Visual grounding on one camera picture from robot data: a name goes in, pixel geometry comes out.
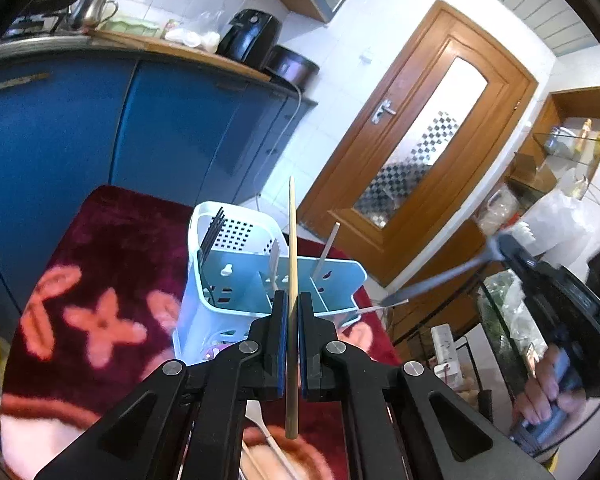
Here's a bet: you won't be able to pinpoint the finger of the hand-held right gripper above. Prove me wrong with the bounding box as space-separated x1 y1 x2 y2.
497 234 538 273

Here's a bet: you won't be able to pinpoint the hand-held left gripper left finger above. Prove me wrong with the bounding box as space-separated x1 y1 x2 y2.
32 291 287 480

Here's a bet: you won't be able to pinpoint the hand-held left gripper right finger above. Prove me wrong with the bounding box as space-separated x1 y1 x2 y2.
300 291 556 480

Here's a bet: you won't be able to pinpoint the light blue utensil box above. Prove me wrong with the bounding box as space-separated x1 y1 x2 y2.
172 201 367 366

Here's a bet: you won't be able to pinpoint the silver fork broad handle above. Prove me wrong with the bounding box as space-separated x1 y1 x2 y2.
340 240 511 331

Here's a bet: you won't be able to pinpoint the wooden chopstick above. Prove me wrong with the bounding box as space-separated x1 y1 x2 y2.
284 176 301 438

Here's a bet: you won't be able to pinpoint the beige spoon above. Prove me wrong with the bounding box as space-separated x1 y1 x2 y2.
245 400 303 480

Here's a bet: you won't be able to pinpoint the person's right hand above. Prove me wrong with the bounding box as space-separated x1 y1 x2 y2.
514 347 588 431

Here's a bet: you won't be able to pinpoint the plastic food packets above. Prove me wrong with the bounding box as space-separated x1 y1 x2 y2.
480 185 521 231

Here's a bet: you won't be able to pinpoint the white plastic bag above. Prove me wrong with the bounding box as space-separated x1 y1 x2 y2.
520 180 596 266

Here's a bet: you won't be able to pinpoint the bag of vegetables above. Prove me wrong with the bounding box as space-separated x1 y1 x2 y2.
480 270 536 361

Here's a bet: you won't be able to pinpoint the glass jar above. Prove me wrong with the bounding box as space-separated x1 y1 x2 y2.
545 127 576 156

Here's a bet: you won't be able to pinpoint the white power strip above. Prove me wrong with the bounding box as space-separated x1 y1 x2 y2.
430 325 463 386

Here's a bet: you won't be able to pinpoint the wooden door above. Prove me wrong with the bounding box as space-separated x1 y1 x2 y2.
297 0 538 286

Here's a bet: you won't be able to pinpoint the red floral blanket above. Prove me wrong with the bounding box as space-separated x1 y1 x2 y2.
0 185 401 480

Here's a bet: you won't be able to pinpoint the blue kitchen base cabinet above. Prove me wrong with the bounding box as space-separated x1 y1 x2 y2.
0 35 318 331

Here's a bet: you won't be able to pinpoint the dark rice cooker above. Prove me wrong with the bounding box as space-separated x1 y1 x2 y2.
264 45 321 92

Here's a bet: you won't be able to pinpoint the wooden cutting board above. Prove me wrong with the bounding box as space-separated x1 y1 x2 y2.
87 27 271 81

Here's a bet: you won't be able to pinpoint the black air fryer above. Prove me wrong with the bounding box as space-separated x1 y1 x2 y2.
216 9 282 68

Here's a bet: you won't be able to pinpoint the clear plastic bag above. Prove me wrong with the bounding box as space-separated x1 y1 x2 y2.
165 10 226 53

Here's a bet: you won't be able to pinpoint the green tray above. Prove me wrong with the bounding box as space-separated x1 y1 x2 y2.
100 16 160 38

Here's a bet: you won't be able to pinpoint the metal kettle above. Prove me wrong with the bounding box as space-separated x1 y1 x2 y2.
69 0 118 31

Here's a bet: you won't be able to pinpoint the black wire rack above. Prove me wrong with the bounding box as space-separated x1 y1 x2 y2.
387 255 536 421

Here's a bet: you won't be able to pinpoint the wooden wall shelf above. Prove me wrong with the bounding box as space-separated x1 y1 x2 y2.
505 87 600 196

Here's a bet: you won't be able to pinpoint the metal door handle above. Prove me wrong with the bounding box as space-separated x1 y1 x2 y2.
371 100 397 125

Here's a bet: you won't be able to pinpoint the white power cable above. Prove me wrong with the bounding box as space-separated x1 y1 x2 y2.
255 82 303 211

